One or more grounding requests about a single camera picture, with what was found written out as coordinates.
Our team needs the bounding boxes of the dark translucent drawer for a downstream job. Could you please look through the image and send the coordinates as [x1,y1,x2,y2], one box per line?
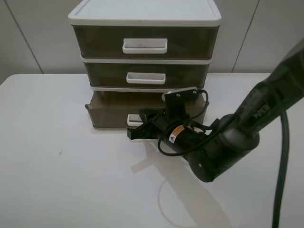
[84,63,209,88]
[85,90,209,129]
[73,26,218,59]

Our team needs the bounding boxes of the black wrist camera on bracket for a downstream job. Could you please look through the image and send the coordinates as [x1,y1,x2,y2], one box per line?
[161,87,199,119]

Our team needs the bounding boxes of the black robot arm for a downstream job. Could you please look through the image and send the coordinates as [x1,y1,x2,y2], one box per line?
[127,41,304,182]

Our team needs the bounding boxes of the black cable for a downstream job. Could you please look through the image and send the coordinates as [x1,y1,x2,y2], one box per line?
[157,88,290,228]

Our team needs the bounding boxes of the white plastic drawer cabinet frame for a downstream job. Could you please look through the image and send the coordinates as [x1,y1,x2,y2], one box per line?
[68,0,221,92]

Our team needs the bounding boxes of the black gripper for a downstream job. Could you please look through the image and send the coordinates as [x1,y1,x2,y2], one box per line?
[127,109,205,153]

